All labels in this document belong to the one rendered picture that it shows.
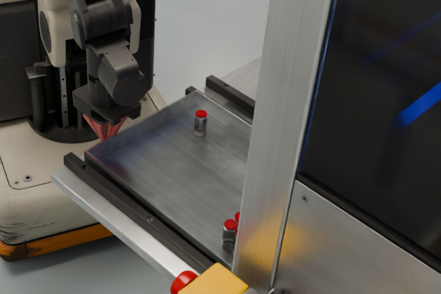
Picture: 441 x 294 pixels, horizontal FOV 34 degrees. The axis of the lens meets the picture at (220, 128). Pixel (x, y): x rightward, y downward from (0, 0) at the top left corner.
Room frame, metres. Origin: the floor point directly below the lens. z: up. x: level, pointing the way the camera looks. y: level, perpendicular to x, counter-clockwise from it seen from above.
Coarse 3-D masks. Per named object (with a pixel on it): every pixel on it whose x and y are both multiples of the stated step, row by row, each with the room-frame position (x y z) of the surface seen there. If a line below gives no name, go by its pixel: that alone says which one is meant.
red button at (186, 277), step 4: (184, 272) 0.57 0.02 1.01; (188, 272) 0.57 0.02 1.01; (192, 272) 0.57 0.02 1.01; (180, 276) 0.56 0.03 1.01; (184, 276) 0.56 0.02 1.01; (188, 276) 0.56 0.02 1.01; (192, 276) 0.56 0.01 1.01; (196, 276) 0.57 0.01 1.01; (176, 280) 0.56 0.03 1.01; (180, 280) 0.56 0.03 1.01; (184, 280) 0.56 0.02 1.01; (188, 280) 0.56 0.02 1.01; (192, 280) 0.56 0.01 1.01; (172, 284) 0.56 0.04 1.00; (176, 284) 0.55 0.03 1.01; (180, 284) 0.55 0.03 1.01; (184, 284) 0.55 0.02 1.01; (172, 288) 0.55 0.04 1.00; (176, 288) 0.55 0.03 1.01; (180, 288) 0.55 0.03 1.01; (172, 292) 0.55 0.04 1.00; (176, 292) 0.55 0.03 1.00
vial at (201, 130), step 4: (196, 116) 0.99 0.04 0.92; (196, 120) 0.99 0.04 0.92; (200, 120) 0.99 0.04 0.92; (204, 120) 0.99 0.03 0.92; (196, 124) 0.99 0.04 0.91; (200, 124) 0.98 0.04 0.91; (204, 124) 0.99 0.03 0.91; (196, 128) 0.99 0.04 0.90; (200, 128) 0.98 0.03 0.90; (204, 128) 0.99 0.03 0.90; (196, 132) 0.98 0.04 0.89; (200, 132) 0.98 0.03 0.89; (204, 132) 0.99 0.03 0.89
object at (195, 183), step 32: (192, 96) 1.07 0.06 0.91; (128, 128) 0.95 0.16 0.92; (160, 128) 1.00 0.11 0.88; (192, 128) 1.01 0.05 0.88; (224, 128) 1.02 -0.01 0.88; (96, 160) 0.86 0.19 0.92; (128, 160) 0.90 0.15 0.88; (160, 160) 0.91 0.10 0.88; (192, 160) 0.92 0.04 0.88; (224, 160) 0.93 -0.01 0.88; (128, 192) 0.81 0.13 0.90; (160, 192) 0.84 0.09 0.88; (192, 192) 0.84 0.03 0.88; (224, 192) 0.85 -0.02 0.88; (192, 224) 0.77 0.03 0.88; (224, 256) 0.72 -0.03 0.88
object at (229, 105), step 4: (224, 104) 1.09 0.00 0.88; (228, 104) 1.09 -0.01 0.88; (232, 104) 1.09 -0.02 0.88; (228, 108) 1.07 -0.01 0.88; (232, 108) 1.08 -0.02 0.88; (236, 108) 1.08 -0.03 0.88; (240, 108) 1.08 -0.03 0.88; (236, 112) 1.07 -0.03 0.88; (240, 112) 1.07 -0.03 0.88; (244, 112) 1.07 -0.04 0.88; (244, 116) 1.06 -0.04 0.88; (248, 116) 1.06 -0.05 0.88; (252, 116) 1.06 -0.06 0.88; (248, 120) 1.05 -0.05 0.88; (252, 120) 1.05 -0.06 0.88
